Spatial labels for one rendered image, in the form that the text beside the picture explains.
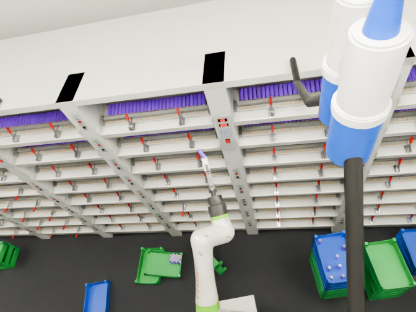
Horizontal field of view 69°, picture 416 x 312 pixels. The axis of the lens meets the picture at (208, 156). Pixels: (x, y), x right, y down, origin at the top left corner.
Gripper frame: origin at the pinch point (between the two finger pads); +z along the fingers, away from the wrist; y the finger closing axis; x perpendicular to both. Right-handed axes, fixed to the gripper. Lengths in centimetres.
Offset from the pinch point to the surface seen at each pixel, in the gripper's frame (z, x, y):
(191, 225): -39, -25, 116
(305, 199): -37, 62, 64
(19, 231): -5, -196, 152
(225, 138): 10.1, 13.0, -1.4
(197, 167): 1.9, -5.0, 26.4
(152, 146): 18.9, -26.4, 14.8
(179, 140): 17.7, -10.5, 11.0
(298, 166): -13, 55, 31
